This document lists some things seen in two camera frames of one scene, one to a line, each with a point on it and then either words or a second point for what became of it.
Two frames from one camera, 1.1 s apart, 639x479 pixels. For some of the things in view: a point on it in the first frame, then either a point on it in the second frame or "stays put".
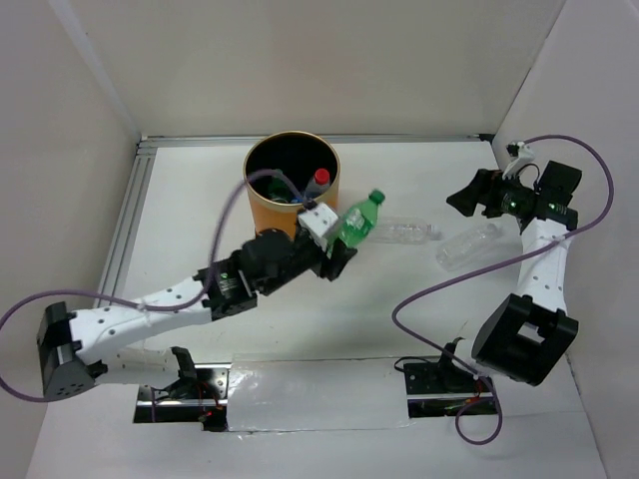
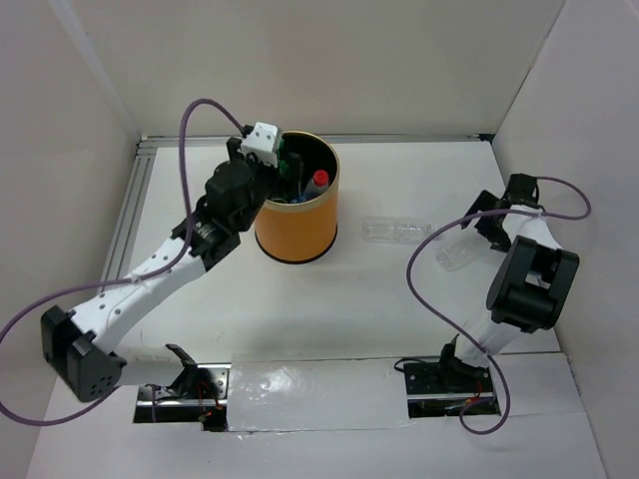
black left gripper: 330,267 to 273,172
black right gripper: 482,188 to 499,240
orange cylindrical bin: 287,173 stays put
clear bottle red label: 319,185 stays put
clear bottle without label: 405,231 stays put
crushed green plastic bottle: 359,220 to 287,162
